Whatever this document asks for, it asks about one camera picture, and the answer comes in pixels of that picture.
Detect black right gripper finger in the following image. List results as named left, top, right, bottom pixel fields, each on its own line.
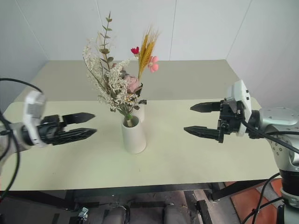
left=190, top=100, right=223, bottom=114
left=183, top=126, right=220, bottom=141

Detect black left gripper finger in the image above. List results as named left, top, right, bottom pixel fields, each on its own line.
left=54, top=127, right=98, bottom=146
left=61, top=112, right=96, bottom=128

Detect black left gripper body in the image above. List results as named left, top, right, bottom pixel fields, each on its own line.
left=36, top=114, right=69, bottom=146

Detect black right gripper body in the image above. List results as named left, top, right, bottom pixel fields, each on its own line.
left=217, top=98, right=245, bottom=144

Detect yellow wheat flower bouquet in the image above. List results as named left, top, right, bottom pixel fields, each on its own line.
left=130, top=22, right=163, bottom=86

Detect dried white pink rose bouquet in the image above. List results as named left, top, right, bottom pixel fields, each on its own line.
left=82, top=10, right=148, bottom=128

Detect tall white ceramic vase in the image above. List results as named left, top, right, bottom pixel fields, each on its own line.
left=121, top=115, right=147, bottom=155

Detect small white ceramic vase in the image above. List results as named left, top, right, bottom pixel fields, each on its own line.
left=131, top=103, right=146, bottom=124

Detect grey rounded shape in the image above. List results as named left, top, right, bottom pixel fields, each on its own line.
left=107, top=204, right=132, bottom=224
left=163, top=204, right=186, bottom=224

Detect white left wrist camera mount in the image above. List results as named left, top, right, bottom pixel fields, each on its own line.
left=22, top=90, right=47, bottom=149

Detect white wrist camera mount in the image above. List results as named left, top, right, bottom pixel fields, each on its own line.
left=225, top=79, right=253, bottom=137
left=22, top=90, right=47, bottom=149

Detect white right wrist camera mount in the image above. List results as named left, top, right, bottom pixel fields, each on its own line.
left=225, top=79, right=253, bottom=137

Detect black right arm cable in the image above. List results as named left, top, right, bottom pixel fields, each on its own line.
left=240, top=119, right=299, bottom=155

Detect thin black floor cable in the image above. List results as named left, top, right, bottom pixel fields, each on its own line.
left=240, top=172, right=285, bottom=224

